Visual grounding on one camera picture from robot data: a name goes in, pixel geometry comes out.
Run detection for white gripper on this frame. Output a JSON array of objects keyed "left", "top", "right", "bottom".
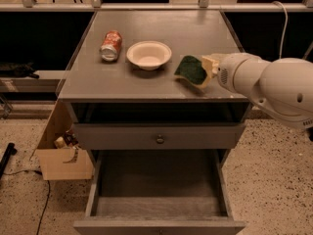
[{"left": 201, "top": 53, "right": 259, "bottom": 93}]

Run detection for open cardboard box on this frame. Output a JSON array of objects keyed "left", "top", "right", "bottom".
[{"left": 35, "top": 101, "right": 94, "bottom": 180}]

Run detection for crushed orange soda can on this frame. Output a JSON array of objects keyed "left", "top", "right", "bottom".
[{"left": 100, "top": 30, "right": 122, "bottom": 62}]

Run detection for grey closed upper drawer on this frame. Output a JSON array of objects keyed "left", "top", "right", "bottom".
[{"left": 72, "top": 123, "right": 246, "bottom": 150}]

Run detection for grey open middle drawer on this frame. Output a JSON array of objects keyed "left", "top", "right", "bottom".
[{"left": 73, "top": 150, "right": 246, "bottom": 235}]

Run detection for round metal drawer knob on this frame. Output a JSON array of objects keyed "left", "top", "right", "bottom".
[{"left": 156, "top": 135, "right": 164, "bottom": 144}]

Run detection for green yellow scrubbing sponge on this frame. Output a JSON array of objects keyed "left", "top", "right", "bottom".
[{"left": 174, "top": 55, "right": 211, "bottom": 89}]

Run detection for white cable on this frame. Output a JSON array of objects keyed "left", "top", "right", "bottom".
[{"left": 272, "top": 0, "right": 290, "bottom": 60}]

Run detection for black object on rail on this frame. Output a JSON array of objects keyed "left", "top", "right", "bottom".
[{"left": 0, "top": 62, "right": 39, "bottom": 79}]

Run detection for grey wooden drawer cabinet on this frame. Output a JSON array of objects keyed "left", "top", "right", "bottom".
[{"left": 57, "top": 9, "right": 264, "bottom": 235}]

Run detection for black floor cable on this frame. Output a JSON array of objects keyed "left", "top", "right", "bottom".
[{"left": 3, "top": 169, "right": 52, "bottom": 235}]

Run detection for white paper bowl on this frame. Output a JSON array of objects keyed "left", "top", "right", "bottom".
[{"left": 126, "top": 41, "right": 172, "bottom": 71}]

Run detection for items inside cardboard box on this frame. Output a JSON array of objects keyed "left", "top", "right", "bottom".
[{"left": 54, "top": 131, "right": 78, "bottom": 149}]

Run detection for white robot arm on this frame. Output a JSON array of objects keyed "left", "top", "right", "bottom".
[{"left": 201, "top": 53, "right": 313, "bottom": 129}]

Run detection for metal frame rail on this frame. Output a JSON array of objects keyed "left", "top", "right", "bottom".
[{"left": 0, "top": 3, "right": 313, "bottom": 13}]

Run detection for black pole on floor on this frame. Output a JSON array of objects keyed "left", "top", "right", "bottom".
[{"left": 0, "top": 143, "right": 17, "bottom": 178}]

